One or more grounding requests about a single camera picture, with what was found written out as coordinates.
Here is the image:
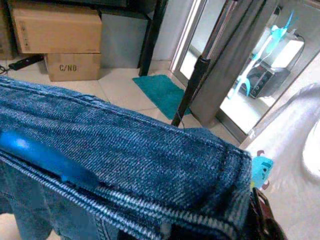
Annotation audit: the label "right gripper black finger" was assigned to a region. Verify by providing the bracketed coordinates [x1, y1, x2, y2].
[248, 187, 287, 240]

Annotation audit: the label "blue denim shorts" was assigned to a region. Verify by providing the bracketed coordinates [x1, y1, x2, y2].
[0, 76, 253, 240]

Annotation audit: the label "blue plastic hanger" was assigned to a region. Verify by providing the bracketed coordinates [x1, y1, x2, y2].
[0, 128, 101, 190]

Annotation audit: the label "turquoise plastic hanger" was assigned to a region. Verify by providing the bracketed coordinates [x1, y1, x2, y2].
[229, 9, 300, 98]

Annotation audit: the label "white monster print T-shirt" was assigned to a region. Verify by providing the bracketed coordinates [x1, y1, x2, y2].
[246, 82, 320, 240]

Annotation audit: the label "dark grey appliance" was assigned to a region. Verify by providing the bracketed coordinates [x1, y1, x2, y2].
[238, 61, 292, 100]

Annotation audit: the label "grey curtain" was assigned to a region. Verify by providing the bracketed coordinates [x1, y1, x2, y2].
[189, 0, 278, 126]

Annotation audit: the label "chrome clothes rack black legs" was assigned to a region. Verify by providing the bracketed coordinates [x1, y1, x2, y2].
[171, 0, 241, 128]

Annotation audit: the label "teal floor mat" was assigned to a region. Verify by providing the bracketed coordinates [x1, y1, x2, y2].
[132, 74, 192, 120]

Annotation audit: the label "aluminium sliding glass door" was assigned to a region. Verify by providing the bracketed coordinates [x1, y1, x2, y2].
[169, 0, 320, 143]

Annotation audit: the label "grey panel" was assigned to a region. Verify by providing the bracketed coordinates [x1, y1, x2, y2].
[99, 12, 150, 70]

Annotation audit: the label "cardboard box printed C/NO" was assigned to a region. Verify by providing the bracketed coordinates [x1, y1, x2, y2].
[44, 52, 102, 83]

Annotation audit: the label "large plain cardboard box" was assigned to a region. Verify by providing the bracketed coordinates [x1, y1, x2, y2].
[11, 6, 103, 55]

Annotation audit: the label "black power strip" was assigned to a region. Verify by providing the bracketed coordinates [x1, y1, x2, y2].
[8, 54, 45, 71]

